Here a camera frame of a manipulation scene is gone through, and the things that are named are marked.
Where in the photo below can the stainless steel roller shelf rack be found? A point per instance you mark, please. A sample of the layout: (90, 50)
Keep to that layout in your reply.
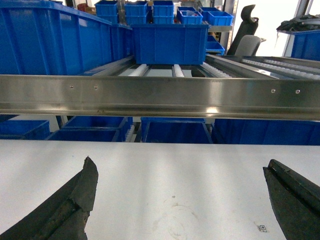
(228, 87)

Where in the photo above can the blue bin below shelf left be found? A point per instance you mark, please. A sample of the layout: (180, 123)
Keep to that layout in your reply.
(94, 129)

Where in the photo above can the blue crate far right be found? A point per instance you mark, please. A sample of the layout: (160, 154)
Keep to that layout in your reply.
(306, 45)

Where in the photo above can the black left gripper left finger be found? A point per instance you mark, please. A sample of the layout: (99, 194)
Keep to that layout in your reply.
(64, 215)

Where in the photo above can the blue bin below shelf centre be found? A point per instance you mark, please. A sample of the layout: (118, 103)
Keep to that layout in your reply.
(173, 130)

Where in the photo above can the blue crate on rollers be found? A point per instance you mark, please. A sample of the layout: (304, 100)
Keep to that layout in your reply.
(170, 44)

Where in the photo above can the large blue crate left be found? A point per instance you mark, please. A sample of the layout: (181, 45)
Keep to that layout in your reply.
(39, 37)

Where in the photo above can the blue bin below shelf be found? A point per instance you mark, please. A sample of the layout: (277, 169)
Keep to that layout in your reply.
(265, 132)
(94, 129)
(173, 130)

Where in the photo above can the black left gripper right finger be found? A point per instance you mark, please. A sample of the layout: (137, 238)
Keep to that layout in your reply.
(295, 201)

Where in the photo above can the blue bin below shelf right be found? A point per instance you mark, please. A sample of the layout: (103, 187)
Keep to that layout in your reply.
(265, 132)

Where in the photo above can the small QR code sticker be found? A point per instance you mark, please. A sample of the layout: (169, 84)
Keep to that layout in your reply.
(262, 228)

